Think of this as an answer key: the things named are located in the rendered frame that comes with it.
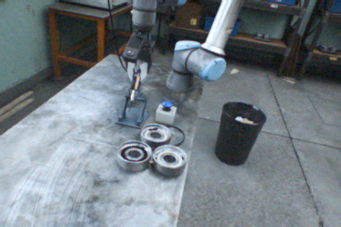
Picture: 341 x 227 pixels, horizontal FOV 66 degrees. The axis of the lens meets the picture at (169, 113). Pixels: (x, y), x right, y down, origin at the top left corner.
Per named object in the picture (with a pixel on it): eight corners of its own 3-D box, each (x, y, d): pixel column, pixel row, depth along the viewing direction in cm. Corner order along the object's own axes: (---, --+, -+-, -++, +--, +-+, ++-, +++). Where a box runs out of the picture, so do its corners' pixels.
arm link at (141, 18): (152, 14, 82) (127, 9, 82) (151, 29, 84) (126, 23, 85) (158, 10, 88) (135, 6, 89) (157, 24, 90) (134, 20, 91)
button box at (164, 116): (172, 125, 102) (173, 114, 100) (154, 121, 103) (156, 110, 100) (175, 115, 109) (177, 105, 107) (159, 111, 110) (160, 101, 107)
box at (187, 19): (202, 31, 403) (207, 5, 384) (170, 26, 404) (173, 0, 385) (202, 26, 437) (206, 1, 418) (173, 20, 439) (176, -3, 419)
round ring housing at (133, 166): (135, 178, 76) (136, 167, 74) (109, 161, 80) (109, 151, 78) (157, 160, 84) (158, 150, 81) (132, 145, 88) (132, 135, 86)
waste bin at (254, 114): (251, 173, 206) (269, 128, 184) (209, 163, 209) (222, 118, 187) (248, 147, 235) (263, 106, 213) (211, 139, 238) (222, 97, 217)
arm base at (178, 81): (169, 78, 142) (171, 60, 137) (196, 83, 140) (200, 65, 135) (163, 88, 129) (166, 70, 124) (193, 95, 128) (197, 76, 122)
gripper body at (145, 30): (154, 56, 97) (157, 23, 91) (148, 63, 90) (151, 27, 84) (134, 52, 98) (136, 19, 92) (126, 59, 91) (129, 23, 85)
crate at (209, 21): (237, 32, 430) (240, 18, 419) (236, 37, 398) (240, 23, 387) (205, 26, 437) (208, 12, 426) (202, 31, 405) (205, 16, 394)
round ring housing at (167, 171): (180, 154, 88) (182, 144, 86) (189, 177, 79) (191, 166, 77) (149, 155, 85) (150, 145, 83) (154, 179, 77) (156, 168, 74)
